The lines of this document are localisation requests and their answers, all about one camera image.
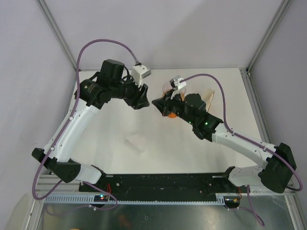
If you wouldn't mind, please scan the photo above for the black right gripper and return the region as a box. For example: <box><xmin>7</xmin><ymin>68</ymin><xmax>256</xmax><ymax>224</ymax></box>
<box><xmin>152</xmin><ymin>89</ymin><xmax>196</xmax><ymax>126</ymax></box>

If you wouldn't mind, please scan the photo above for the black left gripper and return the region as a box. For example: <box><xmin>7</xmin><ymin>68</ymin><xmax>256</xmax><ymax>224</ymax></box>
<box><xmin>110</xmin><ymin>73</ymin><xmax>150</xmax><ymax>110</ymax></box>

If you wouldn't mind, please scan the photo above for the cream coffee filter holder stack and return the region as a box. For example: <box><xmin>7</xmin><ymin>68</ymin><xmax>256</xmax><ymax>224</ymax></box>
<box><xmin>204</xmin><ymin>89</ymin><xmax>215</xmax><ymax>111</ymax></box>

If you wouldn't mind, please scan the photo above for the clear pink plastic dripper cone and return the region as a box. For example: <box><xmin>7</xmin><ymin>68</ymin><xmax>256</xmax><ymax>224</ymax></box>
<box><xmin>162</xmin><ymin>81</ymin><xmax>186</xmax><ymax>99</ymax></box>

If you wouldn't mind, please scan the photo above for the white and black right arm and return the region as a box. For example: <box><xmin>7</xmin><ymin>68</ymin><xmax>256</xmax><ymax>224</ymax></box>
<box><xmin>152</xmin><ymin>93</ymin><xmax>296</xmax><ymax>194</ymax></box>

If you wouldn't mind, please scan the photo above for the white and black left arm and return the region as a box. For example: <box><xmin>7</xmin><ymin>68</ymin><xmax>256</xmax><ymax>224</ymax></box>
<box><xmin>32</xmin><ymin>59</ymin><xmax>151</xmax><ymax>192</ymax></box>

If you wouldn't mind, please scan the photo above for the wooden and orange dripper stand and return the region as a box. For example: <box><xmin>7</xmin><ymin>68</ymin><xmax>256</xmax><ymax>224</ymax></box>
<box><xmin>167</xmin><ymin>113</ymin><xmax>177</xmax><ymax>118</ymax></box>

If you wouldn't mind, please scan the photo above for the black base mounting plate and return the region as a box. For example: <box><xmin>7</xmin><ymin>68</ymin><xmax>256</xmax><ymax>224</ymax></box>
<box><xmin>79</xmin><ymin>172</ymin><xmax>251</xmax><ymax>202</ymax></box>

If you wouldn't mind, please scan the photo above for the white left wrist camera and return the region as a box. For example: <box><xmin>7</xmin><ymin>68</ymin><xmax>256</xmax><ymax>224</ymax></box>
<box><xmin>131</xmin><ymin>64</ymin><xmax>152</xmax><ymax>86</ymax></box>

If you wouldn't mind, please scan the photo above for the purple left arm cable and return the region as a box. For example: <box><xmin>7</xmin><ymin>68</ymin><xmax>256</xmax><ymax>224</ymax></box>
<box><xmin>32</xmin><ymin>39</ymin><xmax>141</xmax><ymax>201</ymax></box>

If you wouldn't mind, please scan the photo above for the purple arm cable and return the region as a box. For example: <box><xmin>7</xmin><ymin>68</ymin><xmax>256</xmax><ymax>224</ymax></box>
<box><xmin>32</xmin><ymin>39</ymin><xmax>141</xmax><ymax>201</ymax></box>
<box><xmin>182</xmin><ymin>73</ymin><xmax>303</xmax><ymax>192</ymax></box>

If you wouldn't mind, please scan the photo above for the grey slotted cable duct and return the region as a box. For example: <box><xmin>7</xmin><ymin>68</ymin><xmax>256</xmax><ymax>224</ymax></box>
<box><xmin>44</xmin><ymin>193</ymin><xmax>239</xmax><ymax>205</ymax></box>

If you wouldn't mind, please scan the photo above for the aluminium frame rail front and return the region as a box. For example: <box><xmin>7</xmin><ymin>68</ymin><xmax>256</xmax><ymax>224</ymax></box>
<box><xmin>35</xmin><ymin>174</ymin><xmax>296</xmax><ymax>195</ymax></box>

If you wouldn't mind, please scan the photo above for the aluminium left corner post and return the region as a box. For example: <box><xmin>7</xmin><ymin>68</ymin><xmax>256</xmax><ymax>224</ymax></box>
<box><xmin>36</xmin><ymin>0</ymin><xmax>76</xmax><ymax>70</ymax></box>

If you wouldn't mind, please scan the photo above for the aluminium corner post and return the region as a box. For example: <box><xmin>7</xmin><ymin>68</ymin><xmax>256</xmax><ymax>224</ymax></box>
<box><xmin>246</xmin><ymin>0</ymin><xmax>293</xmax><ymax>73</ymax></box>
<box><xmin>36</xmin><ymin>0</ymin><xmax>76</xmax><ymax>70</ymax></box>

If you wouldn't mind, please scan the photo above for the aluminium right corner post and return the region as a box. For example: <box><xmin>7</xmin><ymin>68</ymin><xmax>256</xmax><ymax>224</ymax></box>
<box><xmin>246</xmin><ymin>0</ymin><xmax>293</xmax><ymax>73</ymax></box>

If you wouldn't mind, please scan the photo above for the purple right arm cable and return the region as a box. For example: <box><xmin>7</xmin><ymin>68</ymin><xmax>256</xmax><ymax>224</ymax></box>
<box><xmin>182</xmin><ymin>73</ymin><xmax>303</xmax><ymax>192</ymax></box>

